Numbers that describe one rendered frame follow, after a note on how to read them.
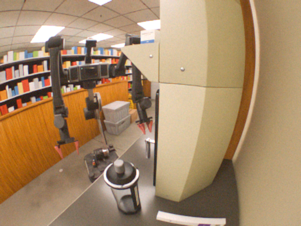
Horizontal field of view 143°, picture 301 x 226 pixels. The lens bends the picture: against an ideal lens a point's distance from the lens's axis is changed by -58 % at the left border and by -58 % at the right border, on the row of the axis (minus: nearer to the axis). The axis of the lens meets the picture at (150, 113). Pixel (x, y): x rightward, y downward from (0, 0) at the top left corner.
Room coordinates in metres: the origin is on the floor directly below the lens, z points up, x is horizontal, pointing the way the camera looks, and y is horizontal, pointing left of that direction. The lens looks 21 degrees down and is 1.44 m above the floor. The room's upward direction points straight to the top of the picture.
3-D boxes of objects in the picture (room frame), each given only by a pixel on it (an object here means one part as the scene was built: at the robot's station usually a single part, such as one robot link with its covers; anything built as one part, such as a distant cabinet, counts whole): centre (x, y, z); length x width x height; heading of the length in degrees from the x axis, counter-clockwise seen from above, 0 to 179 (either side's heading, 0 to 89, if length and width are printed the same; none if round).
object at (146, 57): (0.46, -0.03, 1.46); 0.32 x 0.12 x 0.10; 157
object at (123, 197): (0.23, 0.09, 1.06); 0.11 x 0.11 x 0.21
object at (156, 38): (0.39, 0.00, 1.54); 0.05 x 0.05 x 0.06; 59
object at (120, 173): (0.23, 0.09, 1.18); 0.09 x 0.09 x 0.07
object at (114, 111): (2.62, 0.80, 0.49); 0.60 x 0.42 x 0.33; 157
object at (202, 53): (0.39, -0.20, 1.33); 0.32 x 0.25 x 0.77; 157
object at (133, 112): (3.20, 0.59, 0.14); 0.41 x 0.32 x 0.28; 163
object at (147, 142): (0.35, -0.01, 1.17); 0.05 x 0.03 x 0.10; 66
